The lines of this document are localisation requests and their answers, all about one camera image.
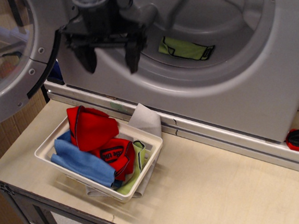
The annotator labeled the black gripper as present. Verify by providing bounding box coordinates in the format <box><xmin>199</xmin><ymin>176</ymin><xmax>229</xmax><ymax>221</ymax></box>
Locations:
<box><xmin>60</xmin><ymin>3</ymin><xmax>147</xmax><ymax>74</ymax></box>

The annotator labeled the green cloth with black trim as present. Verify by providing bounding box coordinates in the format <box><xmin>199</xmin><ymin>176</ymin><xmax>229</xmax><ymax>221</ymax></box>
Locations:
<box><xmin>158</xmin><ymin>36</ymin><xmax>216</xmax><ymax>61</ymax></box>

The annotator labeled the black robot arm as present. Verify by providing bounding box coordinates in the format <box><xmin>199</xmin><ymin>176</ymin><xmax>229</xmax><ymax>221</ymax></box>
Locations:
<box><xmin>60</xmin><ymin>0</ymin><xmax>147</xmax><ymax>74</ymax></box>

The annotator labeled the washing machine round door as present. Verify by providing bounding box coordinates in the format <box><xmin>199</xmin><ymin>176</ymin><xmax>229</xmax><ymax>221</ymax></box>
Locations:
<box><xmin>0</xmin><ymin>0</ymin><xmax>77</xmax><ymax>123</ymax></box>

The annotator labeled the grey toy washing machine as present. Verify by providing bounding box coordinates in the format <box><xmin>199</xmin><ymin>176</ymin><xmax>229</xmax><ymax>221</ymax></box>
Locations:
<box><xmin>57</xmin><ymin>0</ymin><xmax>299</xmax><ymax>141</ymax></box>

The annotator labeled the red cloth with black trim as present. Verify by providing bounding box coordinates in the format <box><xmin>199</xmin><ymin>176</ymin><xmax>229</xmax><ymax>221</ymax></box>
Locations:
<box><xmin>66</xmin><ymin>106</ymin><xmax>135</xmax><ymax>182</ymax></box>

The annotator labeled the green cloth in basket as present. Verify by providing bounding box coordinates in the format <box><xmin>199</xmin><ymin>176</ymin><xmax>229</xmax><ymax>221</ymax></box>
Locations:
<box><xmin>116</xmin><ymin>140</ymin><xmax>146</xmax><ymax>195</ymax></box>

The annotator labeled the white plastic basket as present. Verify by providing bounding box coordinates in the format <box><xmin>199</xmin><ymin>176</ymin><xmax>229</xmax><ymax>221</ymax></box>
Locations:
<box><xmin>34</xmin><ymin>118</ymin><xmax>163</xmax><ymax>203</ymax></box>

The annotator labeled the blue cloth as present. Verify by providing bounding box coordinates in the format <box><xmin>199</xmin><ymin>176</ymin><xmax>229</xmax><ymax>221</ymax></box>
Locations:
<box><xmin>51</xmin><ymin>131</ymin><xmax>123</xmax><ymax>188</ymax></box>

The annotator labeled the aluminium extrusion rail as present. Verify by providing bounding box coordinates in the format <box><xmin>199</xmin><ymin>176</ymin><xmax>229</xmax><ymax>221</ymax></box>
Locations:
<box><xmin>44</xmin><ymin>81</ymin><xmax>299</xmax><ymax>171</ymax></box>

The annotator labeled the metal table frame leg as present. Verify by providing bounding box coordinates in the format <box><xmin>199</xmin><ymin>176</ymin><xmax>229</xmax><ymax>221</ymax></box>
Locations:
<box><xmin>0</xmin><ymin>171</ymin><xmax>79</xmax><ymax>224</ymax></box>

